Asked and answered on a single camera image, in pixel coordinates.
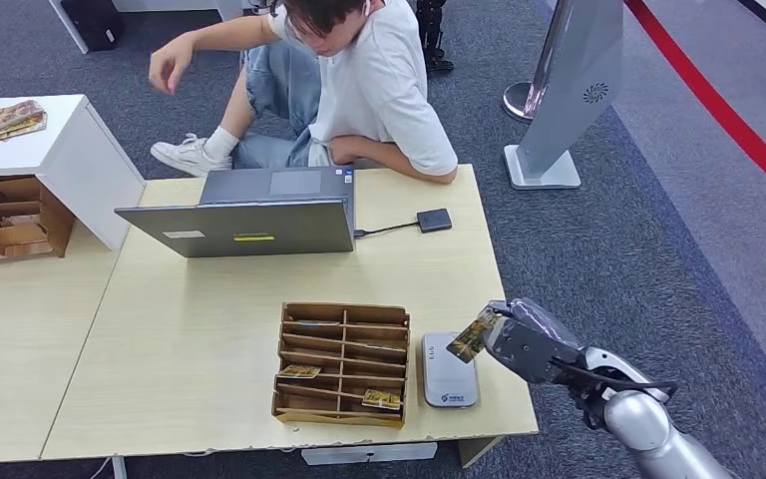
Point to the person's right hand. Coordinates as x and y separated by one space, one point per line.
171 63

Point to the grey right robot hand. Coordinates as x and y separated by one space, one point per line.
532 344

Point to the person's left hand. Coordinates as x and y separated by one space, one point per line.
346 151

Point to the yellow patterned ID card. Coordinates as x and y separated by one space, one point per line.
469 340

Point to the wooden card organizer tray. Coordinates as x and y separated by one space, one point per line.
356 360

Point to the person's right forearm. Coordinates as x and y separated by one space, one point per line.
231 33

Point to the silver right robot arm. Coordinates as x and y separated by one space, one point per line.
641 416

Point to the person's left forearm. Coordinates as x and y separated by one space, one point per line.
416 165

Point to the person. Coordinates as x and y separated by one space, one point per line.
370 86

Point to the white card reader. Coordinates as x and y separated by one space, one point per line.
449 377

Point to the yellow patterned key card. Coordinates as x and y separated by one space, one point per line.
317 322
382 399
299 371

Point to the white desk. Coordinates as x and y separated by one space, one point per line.
158 4

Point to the small black box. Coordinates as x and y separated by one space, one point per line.
434 220

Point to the beige desk side panel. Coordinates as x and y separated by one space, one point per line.
479 449

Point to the grey laptop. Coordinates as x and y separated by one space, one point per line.
257 231

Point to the white cabinet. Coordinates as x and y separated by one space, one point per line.
79 165

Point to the black stand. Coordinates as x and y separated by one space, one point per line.
432 40

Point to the stack of patterned cards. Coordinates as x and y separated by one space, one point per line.
6 119

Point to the white desk crossbar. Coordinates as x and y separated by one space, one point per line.
370 454

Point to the brown wooden shelf organizer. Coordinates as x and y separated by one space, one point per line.
19 235

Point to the grey standing sign panel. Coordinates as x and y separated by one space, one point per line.
574 86

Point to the red barrier belt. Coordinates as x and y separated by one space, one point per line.
720 109

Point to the chrome stanchion post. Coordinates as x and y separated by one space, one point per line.
515 102

